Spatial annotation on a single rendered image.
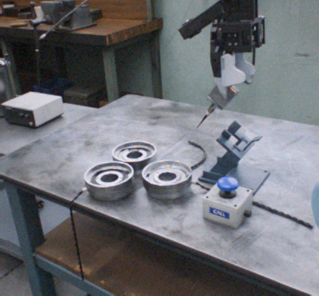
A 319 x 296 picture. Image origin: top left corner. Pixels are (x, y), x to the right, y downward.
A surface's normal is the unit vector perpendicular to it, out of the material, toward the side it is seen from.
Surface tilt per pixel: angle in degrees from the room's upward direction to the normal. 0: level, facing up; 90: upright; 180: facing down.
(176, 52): 90
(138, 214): 0
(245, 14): 90
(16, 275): 0
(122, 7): 90
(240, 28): 90
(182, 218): 0
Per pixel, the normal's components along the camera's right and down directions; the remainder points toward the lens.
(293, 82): -0.56, 0.38
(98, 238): -0.06, -0.91
